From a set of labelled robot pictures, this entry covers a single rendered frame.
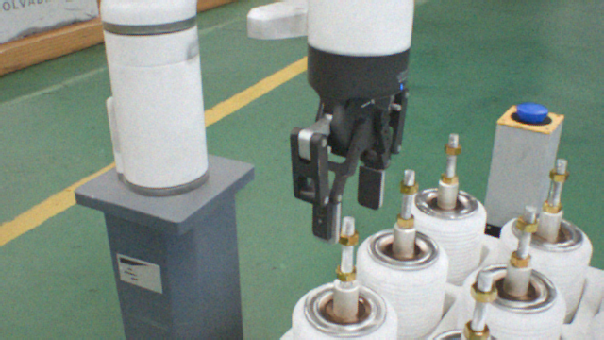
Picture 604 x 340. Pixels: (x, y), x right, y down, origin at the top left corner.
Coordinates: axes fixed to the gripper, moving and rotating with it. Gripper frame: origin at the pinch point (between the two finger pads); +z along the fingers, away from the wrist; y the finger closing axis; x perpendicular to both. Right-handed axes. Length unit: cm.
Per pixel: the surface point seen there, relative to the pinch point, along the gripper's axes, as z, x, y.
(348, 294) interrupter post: 7.8, -1.0, -1.0
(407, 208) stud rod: 5.0, -0.2, 11.1
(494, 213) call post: 17.4, -1.8, 37.1
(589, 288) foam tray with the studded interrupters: 17.1, -16.8, 26.7
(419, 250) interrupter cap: 10.3, -1.5, 12.5
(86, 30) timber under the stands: 30, 178, 101
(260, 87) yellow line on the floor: 36, 93, 102
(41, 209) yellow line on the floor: 36, 81, 17
